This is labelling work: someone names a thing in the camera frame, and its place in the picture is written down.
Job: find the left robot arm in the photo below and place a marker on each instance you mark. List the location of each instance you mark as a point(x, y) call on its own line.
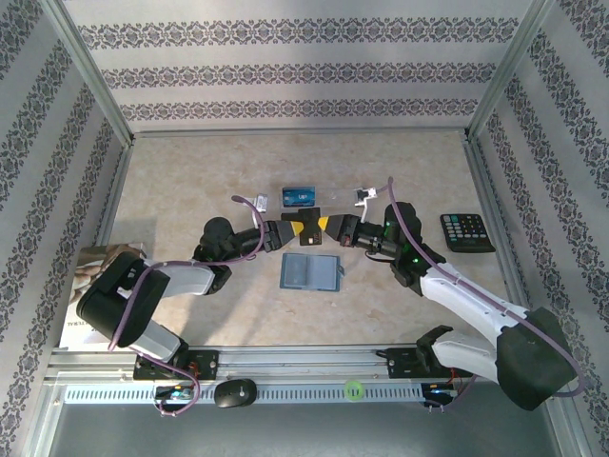
point(123, 295)

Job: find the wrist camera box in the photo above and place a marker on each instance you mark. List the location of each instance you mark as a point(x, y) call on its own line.
point(364, 195)
point(261, 202)

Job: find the aluminium side rail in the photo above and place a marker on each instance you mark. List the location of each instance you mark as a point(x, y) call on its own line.
point(486, 190)
point(114, 190)

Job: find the black computer mouse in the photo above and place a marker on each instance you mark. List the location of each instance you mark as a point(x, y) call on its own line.
point(235, 393)

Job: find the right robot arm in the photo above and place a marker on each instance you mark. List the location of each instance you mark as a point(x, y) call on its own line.
point(466, 300)

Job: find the clear acrylic tray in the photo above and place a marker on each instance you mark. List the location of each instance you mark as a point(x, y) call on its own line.
point(338, 197)

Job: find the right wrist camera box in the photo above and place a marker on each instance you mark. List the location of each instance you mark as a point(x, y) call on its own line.
point(364, 195)

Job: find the aluminium corner post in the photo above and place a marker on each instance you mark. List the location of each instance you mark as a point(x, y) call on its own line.
point(101, 81)
point(508, 71)

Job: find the aluminium front rail frame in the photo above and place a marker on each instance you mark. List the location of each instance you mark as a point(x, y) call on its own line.
point(304, 364)

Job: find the black calculator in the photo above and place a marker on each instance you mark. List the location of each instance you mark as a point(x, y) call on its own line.
point(468, 231)

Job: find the blue credit card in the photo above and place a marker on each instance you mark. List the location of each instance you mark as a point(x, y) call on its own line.
point(300, 195)

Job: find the paperback book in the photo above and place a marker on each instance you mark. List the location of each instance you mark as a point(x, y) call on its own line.
point(90, 266)

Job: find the blue leather card holder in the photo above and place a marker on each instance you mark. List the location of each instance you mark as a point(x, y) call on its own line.
point(326, 273)

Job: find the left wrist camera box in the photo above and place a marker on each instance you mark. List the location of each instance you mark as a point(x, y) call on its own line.
point(261, 202)

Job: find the small circuit board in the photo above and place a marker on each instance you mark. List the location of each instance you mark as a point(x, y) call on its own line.
point(440, 392)
point(176, 394)

